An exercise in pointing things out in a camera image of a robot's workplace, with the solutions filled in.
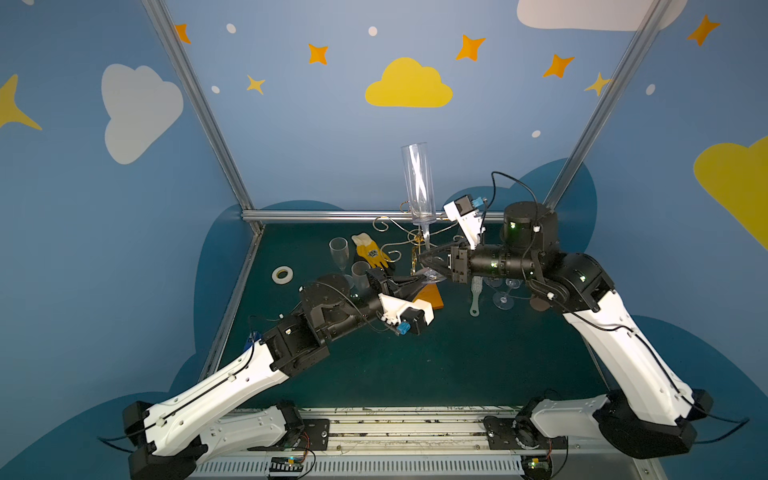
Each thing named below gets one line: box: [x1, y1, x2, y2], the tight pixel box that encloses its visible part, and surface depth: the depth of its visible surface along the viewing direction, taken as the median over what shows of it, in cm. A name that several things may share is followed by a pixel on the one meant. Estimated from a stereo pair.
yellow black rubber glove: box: [351, 232, 391, 269], surface depth 113 cm
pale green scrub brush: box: [470, 276, 483, 317], surface depth 103 cm
